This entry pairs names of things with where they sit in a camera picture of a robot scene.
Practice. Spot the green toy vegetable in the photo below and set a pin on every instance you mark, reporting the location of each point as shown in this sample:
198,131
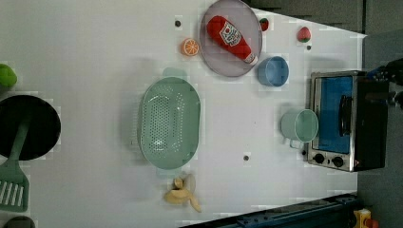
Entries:
8,77

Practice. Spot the grey round plate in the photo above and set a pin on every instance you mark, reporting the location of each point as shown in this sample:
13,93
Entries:
246,21

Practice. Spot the blue metal frame rail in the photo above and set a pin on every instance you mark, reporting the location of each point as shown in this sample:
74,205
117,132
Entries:
332,212

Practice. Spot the blue cup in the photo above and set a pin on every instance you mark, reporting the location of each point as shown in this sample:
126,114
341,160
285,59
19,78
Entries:
273,71

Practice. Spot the peeled banana toy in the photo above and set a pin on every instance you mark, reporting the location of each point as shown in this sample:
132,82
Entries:
183,192

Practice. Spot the green slotted spatula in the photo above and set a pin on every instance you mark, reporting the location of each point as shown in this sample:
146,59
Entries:
14,182

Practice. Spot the orange slice toy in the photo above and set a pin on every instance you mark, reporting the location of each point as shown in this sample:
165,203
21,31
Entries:
190,47

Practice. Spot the pink peach toy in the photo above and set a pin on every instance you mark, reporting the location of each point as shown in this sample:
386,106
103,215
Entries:
304,35

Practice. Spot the red plush ketchup bottle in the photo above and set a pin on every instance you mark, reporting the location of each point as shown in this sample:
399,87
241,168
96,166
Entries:
228,37

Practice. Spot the black round pan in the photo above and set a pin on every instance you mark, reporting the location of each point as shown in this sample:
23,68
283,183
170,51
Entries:
44,129

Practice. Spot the mint green mug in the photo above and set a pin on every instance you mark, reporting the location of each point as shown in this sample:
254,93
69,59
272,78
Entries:
299,126

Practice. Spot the mint green oval strainer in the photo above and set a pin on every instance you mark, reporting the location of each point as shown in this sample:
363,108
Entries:
169,122

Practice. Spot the red strawberry toy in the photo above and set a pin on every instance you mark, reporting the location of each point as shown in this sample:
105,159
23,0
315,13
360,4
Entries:
264,24

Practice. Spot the black toaster oven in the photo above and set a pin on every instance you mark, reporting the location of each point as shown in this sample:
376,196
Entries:
352,123

